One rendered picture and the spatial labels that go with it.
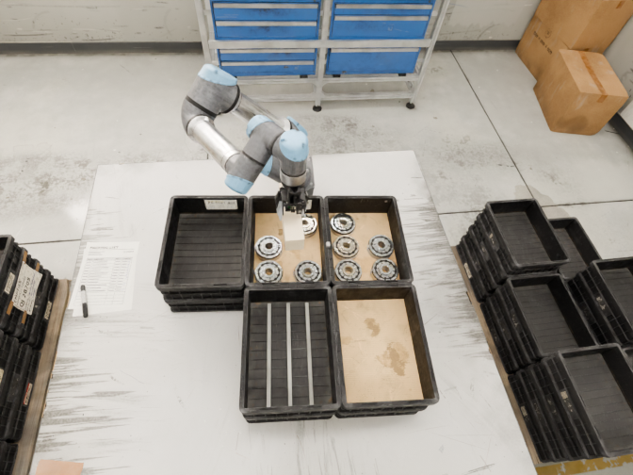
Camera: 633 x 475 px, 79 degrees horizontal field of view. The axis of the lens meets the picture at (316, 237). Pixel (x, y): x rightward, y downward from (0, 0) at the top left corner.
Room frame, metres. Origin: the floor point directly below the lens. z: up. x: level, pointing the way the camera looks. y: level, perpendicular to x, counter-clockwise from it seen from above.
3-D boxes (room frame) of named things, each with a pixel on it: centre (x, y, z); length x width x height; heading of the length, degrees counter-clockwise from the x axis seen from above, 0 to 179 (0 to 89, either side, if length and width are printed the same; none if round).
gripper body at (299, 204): (0.74, 0.09, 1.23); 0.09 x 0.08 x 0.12; 15
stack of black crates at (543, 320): (0.85, -1.17, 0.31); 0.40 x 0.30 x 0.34; 15
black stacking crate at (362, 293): (0.43, -0.26, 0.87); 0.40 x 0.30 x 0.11; 10
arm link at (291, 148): (0.75, 0.09, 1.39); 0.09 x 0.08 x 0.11; 54
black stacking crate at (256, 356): (0.38, 0.04, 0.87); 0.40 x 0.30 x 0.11; 10
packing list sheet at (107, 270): (0.62, 0.82, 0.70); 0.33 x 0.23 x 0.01; 15
